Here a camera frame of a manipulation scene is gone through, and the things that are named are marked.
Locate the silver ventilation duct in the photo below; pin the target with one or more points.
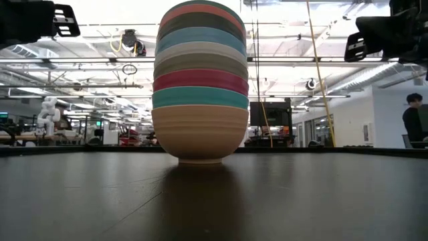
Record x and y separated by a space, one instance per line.
368 78

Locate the red tool cart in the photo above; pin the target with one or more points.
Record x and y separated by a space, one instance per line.
128 137

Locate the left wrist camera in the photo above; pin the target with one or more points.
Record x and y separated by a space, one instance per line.
67 20

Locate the black display screen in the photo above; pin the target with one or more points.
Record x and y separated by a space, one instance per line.
271 114

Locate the beige bowl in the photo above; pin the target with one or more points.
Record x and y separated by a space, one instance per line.
200 62

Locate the dark grey bowl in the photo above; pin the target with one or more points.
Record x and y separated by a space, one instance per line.
200 20

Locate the wooden workbench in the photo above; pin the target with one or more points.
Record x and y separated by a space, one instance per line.
40 138

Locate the long ceiling light strip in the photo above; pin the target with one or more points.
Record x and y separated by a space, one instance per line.
301 59

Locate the person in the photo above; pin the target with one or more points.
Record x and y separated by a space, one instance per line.
413 120

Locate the white cabinet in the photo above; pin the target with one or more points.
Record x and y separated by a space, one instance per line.
110 132

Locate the pink bowl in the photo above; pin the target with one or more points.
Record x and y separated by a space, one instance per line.
200 78

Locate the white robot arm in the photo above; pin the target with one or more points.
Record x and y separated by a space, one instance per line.
48 115

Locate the coral red bowl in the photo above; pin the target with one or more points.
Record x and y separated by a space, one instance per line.
200 8

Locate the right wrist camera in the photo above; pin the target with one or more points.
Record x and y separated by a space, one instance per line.
349 47

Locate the blue bowl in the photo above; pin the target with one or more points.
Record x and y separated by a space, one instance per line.
200 35

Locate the teal bowl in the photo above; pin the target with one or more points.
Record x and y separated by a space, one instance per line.
200 97

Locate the peach bowl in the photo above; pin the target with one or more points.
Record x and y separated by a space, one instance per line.
200 134

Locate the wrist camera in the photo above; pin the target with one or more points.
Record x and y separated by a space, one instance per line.
67 20
349 47

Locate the black computer monitor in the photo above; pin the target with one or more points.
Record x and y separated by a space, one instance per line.
424 117

